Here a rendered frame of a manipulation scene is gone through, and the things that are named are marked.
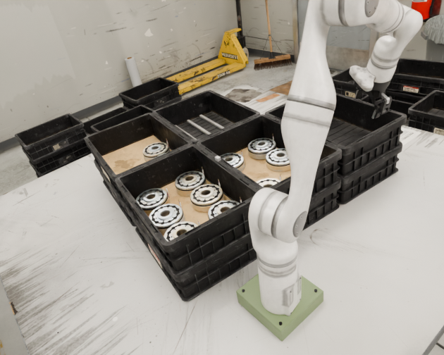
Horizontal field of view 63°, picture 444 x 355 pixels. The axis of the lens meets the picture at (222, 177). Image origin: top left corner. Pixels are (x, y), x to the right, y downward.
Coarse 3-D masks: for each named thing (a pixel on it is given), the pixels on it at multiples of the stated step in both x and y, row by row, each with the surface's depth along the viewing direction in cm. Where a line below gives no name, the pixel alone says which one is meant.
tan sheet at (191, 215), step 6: (168, 186) 124; (174, 186) 123; (168, 192) 121; (174, 192) 120; (168, 198) 118; (174, 198) 118; (180, 198) 117; (186, 198) 117; (228, 198) 113; (186, 204) 114; (186, 210) 112; (192, 210) 111; (186, 216) 109; (192, 216) 109; (198, 216) 108; (204, 216) 108; (192, 222) 106
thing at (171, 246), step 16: (192, 144) 125; (160, 160) 119; (128, 192) 107; (256, 192) 97; (240, 208) 93; (144, 224) 97; (208, 224) 89; (160, 240) 87; (176, 240) 87; (192, 240) 89
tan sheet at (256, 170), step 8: (240, 152) 135; (248, 160) 130; (256, 160) 129; (264, 160) 128; (248, 168) 125; (256, 168) 124; (264, 168) 124; (248, 176) 121; (256, 176) 121; (264, 176) 120; (272, 176) 119; (280, 176) 118; (288, 176) 118
